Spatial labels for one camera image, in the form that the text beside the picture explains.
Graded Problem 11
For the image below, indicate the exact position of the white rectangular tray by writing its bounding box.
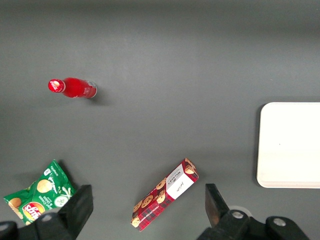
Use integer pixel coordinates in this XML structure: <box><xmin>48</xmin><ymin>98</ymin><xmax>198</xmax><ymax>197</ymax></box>
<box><xmin>256</xmin><ymin>101</ymin><xmax>320</xmax><ymax>189</ymax></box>

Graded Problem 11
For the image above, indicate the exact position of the red soda bottle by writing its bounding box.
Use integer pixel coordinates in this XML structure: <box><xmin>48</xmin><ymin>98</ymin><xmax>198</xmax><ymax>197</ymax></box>
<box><xmin>47</xmin><ymin>76</ymin><xmax>98</xmax><ymax>100</ymax></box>

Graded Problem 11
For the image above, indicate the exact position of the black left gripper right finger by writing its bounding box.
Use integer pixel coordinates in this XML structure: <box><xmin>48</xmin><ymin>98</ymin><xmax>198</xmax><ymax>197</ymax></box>
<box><xmin>196</xmin><ymin>183</ymin><xmax>311</xmax><ymax>240</ymax></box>

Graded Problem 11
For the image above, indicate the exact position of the green chips bag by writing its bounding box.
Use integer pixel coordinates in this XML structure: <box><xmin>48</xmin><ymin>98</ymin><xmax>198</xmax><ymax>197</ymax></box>
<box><xmin>3</xmin><ymin>159</ymin><xmax>77</xmax><ymax>226</ymax></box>

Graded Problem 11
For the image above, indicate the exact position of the red tartan cookie box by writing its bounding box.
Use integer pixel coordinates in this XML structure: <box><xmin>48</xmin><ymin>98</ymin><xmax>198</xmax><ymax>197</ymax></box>
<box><xmin>130</xmin><ymin>157</ymin><xmax>200</xmax><ymax>233</ymax></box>

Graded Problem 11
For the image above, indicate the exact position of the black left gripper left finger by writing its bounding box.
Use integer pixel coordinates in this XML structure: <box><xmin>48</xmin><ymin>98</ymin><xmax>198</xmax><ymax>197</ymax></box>
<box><xmin>0</xmin><ymin>184</ymin><xmax>94</xmax><ymax>240</ymax></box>

